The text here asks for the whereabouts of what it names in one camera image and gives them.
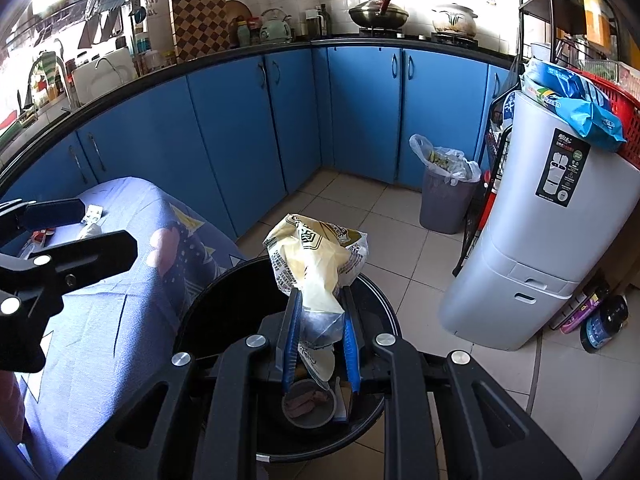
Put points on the checkered cutting board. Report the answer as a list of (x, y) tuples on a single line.
[(200, 22)]

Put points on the white plastic bin liner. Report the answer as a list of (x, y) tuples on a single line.
[(425, 155)]

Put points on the white clay pot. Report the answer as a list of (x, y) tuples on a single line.
[(454, 20)]

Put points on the black trash bin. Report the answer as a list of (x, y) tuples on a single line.
[(240, 290)]

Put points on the pink wrapper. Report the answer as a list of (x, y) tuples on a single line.
[(300, 404)]

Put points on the purple bottle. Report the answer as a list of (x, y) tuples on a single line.
[(580, 312)]

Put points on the steel wok with lid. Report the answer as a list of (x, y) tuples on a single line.
[(378, 15)]

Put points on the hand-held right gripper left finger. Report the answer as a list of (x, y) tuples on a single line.
[(291, 340)]

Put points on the person's left hand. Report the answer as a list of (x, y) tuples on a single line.
[(10, 405)]

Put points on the tall white storage container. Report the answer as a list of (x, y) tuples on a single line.
[(530, 240)]

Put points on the round wooden board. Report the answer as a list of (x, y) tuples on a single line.
[(239, 12)]

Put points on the cream plastic bag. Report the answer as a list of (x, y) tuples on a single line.
[(315, 260)]

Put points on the black gas stove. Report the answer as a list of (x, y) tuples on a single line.
[(420, 36)]

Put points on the blue patterned tablecloth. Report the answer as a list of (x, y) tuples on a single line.
[(125, 310)]

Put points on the black jug with blue label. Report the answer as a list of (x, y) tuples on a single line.
[(605, 325)]

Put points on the crushed orange carton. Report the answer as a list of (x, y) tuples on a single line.
[(42, 233)]

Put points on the blue white carton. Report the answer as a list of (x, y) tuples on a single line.
[(344, 405)]

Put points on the blue plastic packet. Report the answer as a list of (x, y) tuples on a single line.
[(575, 95)]

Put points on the yellow liquid jug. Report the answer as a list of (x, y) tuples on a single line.
[(597, 20)]

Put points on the white tissue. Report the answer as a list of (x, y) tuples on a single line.
[(89, 231)]

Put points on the grey waste bin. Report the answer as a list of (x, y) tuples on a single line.
[(445, 205)]

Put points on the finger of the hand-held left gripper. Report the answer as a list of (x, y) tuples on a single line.
[(50, 213), (90, 255)]

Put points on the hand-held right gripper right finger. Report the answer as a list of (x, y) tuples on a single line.
[(351, 340)]

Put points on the black metal rack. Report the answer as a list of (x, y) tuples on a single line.
[(570, 10)]

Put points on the blue kitchen cabinets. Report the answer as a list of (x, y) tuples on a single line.
[(240, 135)]

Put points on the pale green kettle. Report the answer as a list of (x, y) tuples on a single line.
[(276, 27)]

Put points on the dark oil bottle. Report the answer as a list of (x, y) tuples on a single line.
[(325, 20)]

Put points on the chrome kitchen faucet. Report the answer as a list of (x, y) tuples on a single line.
[(50, 67)]

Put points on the silver blister pack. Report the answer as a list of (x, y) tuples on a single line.
[(93, 214)]

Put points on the red plastic basket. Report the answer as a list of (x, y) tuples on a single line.
[(625, 110)]

